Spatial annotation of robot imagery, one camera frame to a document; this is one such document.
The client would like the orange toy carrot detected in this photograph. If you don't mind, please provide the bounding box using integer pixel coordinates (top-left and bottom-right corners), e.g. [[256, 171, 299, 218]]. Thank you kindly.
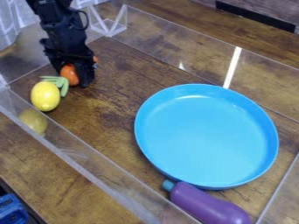
[[39, 55, 100, 98]]

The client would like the yellow toy lemon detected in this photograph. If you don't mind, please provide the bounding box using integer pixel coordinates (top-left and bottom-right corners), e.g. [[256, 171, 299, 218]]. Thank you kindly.
[[31, 81, 62, 112]]

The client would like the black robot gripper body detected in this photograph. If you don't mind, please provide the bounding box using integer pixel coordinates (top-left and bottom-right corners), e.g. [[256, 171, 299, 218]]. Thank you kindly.
[[39, 20, 96, 67]]

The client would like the blue round plate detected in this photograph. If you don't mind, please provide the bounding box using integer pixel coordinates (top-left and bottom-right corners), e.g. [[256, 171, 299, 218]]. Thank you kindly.
[[135, 84, 279, 190]]

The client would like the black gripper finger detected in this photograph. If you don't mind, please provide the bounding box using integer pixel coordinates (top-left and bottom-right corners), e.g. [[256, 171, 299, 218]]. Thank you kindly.
[[51, 58, 66, 74], [75, 61, 98, 88]]

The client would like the purple toy eggplant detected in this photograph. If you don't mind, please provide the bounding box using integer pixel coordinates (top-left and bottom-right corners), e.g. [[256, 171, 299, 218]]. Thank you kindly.
[[163, 180, 252, 224]]

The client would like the blue plastic box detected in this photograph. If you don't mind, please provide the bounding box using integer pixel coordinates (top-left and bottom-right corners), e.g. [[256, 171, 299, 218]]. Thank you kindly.
[[0, 193, 28, 224]]

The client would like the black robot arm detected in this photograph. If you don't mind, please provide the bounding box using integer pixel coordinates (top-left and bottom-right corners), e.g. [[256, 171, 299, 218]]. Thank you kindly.
[[25, 0, 98, 88]]

